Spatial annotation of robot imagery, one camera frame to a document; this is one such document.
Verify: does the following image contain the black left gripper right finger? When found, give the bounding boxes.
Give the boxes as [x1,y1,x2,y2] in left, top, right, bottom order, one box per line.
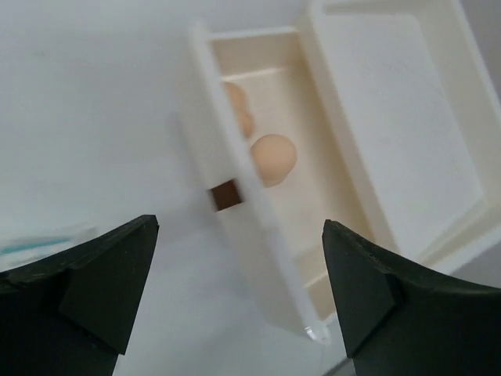
[322,220,500,375]

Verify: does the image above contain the white cotton pad pack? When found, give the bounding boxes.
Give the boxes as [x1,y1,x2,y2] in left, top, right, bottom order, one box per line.
[1,224,99,272]

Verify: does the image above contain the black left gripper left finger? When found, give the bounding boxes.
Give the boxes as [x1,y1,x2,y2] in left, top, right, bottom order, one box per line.
[1,215,159,375]

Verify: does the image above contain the white drawer cabinet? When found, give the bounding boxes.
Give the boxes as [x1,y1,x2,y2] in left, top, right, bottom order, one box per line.
[297,1,500,274]

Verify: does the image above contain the beige makeup sponge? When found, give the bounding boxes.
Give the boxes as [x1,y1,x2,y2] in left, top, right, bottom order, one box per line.
[224,81,255,139]
[250,134,297,187]

